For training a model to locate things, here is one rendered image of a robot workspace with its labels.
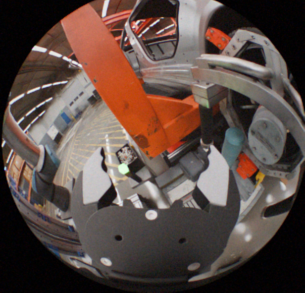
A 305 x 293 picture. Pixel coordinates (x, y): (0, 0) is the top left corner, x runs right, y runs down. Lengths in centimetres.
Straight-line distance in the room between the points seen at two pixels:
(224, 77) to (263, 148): 19
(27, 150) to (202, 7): 83
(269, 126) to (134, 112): 47
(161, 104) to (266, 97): 45
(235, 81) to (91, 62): 42
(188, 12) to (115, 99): 61
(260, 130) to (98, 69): 51
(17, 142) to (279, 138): 65
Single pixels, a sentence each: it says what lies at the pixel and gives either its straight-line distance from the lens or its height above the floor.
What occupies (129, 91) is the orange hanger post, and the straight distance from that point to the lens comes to 42.
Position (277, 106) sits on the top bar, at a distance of 18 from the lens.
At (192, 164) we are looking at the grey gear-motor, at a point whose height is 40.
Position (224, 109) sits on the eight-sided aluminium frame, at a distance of 50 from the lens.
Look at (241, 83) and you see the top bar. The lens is 18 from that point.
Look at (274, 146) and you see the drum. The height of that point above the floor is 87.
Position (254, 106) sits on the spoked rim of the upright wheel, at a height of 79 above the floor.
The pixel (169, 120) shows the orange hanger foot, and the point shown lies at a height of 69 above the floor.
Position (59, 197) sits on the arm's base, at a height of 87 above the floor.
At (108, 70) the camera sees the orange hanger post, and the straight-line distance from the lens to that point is 41.
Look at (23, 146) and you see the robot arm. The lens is 41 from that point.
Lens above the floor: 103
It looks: 43 degrees down
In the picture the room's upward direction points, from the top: 31 degrees counter-clockwise
